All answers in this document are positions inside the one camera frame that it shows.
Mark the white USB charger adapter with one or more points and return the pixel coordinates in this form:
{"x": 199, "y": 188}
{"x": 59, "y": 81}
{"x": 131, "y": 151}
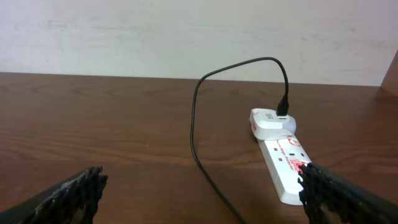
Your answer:
{"x": 267, "y": 126}

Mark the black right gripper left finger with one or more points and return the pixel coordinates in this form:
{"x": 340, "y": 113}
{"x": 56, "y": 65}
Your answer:
{"x": 73, "y": 200}

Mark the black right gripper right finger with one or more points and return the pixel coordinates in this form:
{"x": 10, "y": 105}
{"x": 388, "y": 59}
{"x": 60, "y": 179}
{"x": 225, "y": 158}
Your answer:
{"x": 328, "y": 198}

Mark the white power strip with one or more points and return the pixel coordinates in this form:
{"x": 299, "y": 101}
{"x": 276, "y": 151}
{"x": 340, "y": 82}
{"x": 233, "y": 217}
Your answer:
{"x": 284, "y": 158}

